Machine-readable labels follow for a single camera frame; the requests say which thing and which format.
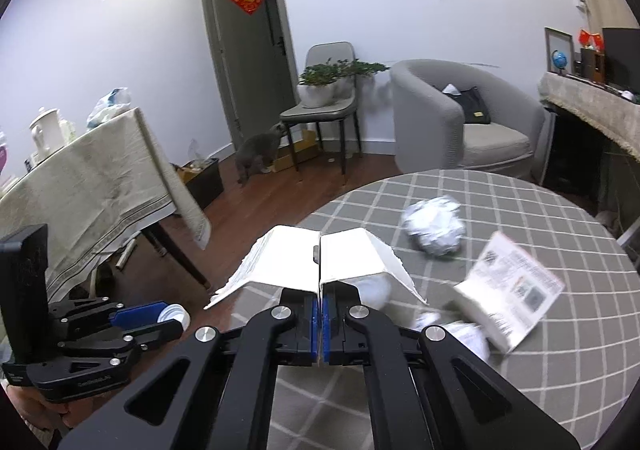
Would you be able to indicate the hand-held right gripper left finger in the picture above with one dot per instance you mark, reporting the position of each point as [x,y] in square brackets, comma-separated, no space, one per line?
[314,325]

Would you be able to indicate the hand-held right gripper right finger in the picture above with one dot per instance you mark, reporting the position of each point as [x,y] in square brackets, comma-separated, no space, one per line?
[327,325]

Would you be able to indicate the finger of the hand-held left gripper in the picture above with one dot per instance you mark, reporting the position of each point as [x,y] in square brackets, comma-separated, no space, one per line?
[150,331]
[140,312]

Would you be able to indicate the white plastic lid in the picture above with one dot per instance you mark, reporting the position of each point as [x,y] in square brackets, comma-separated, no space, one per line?
[176,315]

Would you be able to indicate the plain white cardboard box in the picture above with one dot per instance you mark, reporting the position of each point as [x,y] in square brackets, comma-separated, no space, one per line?
[350,255]

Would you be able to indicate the white box with printed label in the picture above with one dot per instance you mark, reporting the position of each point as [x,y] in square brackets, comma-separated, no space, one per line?
[515,290]

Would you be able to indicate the person's left hand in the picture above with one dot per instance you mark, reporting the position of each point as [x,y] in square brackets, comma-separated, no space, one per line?
[75,412]

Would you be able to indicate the beige patterned tablecloth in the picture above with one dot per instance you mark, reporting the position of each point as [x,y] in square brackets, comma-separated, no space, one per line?
[90,190]

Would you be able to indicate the black floor box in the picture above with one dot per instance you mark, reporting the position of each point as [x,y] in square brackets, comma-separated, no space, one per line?
[205,185]

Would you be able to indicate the white kettle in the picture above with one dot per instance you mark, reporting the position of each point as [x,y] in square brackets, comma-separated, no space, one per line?
[44,130]

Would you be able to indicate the flat cardboard box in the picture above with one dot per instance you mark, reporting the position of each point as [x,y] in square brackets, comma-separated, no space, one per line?
[300,150]

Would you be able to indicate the grey cat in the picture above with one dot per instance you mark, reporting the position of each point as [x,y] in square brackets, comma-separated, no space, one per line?
[255,150]

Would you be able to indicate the white plastic bag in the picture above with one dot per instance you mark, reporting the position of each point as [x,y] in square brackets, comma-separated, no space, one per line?
[107,106]

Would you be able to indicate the grey checked tablecloth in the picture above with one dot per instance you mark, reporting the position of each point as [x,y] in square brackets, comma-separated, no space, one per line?
[500,200]

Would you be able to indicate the potted plant in white pot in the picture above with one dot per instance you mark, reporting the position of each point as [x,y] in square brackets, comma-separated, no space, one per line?
[316,92]

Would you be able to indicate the grey armchair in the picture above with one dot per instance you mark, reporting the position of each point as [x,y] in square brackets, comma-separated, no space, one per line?
[425,110]

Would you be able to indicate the potted plant with trailing branches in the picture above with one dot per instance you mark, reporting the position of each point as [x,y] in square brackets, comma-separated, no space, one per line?
[360,67]

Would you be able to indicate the black bag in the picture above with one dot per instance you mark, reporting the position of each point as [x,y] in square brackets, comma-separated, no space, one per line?
[472,106]

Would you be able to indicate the grey door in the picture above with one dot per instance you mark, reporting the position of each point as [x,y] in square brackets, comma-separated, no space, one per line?
[250,70]

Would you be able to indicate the white tissue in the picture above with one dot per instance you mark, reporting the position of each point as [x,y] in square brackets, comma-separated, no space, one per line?
[450,89]

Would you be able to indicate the grey dining chair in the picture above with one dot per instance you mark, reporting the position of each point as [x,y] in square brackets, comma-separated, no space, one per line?
[330,55]

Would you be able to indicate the beige fringed desk cloth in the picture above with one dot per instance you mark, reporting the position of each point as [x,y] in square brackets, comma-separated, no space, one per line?
[590,102]

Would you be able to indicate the small blue globe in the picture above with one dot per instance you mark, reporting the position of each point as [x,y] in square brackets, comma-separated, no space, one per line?
[559,60]

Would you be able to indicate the brown wooden box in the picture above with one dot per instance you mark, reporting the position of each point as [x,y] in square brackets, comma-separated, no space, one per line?
[592,65]

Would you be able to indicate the small red flags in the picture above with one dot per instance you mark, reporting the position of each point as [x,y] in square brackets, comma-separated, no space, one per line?
[590,39]

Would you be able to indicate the black monitor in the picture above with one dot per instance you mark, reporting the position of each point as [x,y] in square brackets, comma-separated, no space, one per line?
[622,55]

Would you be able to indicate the picture frame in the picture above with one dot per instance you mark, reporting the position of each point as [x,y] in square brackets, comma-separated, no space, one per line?
[560,37]

